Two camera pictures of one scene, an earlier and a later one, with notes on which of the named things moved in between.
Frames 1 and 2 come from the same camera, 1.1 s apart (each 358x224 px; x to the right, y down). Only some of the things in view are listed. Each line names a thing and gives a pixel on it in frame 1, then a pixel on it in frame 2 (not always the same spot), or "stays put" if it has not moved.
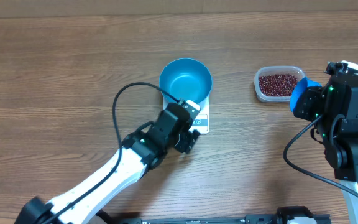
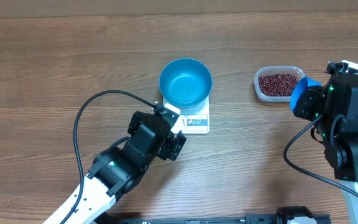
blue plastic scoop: [298, 89] stays put
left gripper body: [186, 142] -> [171, 149]
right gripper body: [312, 107] stays put
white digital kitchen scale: [201, 124] stays put
